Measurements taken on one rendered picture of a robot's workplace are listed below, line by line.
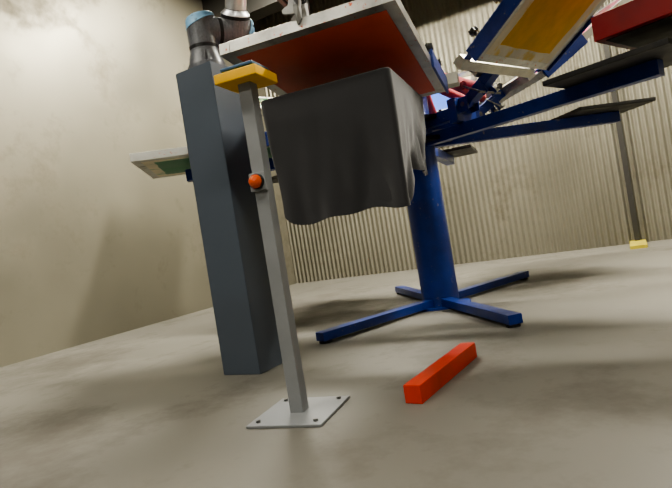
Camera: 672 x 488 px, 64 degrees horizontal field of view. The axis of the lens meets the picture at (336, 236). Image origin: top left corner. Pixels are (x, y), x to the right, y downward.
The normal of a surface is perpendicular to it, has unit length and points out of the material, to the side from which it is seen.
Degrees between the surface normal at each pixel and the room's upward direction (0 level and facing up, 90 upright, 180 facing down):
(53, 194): 90
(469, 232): 90
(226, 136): 90
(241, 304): 90
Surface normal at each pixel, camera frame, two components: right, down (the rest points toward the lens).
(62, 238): 0.87, -0.14
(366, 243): -0.48, 0.07
